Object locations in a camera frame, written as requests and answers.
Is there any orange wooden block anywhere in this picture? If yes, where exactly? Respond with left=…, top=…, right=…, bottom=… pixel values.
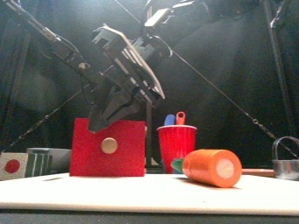
left=69, top=117, right=146, bottom=178

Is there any blue toy utensil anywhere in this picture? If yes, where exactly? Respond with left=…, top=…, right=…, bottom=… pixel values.
left=162, top=114, right=176, bottom=127

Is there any red plastic cup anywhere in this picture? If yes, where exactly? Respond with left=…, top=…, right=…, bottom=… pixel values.
left=154, top=124, right=198, bottom=175

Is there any green striped block red dot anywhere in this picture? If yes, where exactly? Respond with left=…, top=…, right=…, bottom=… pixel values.
left=0, top=151, right=53, bottom=182

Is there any orange toy carrot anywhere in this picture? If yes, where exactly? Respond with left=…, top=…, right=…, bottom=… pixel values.
left=169, top=148, right=244, bottom=189

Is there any white plastic cutting board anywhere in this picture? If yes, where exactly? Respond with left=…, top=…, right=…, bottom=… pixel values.
left=0, top=172, right=299, bottom=217

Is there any pink square tray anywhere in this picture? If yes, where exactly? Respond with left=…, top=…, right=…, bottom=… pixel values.
left=238, top=168, right=276, bottom=178

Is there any metal padlock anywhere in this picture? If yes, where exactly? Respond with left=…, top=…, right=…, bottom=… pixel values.
left=270, top=136, right=299, bottom=181

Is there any thin diagonal brace wire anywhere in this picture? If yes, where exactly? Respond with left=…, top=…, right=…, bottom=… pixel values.
left=112, top=0, right=299, bottom=160
left=0, top=84, right=93, bottom=154

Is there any black frame post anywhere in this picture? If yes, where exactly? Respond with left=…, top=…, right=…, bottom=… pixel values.
left=262, top=0, right=294, bottom=138

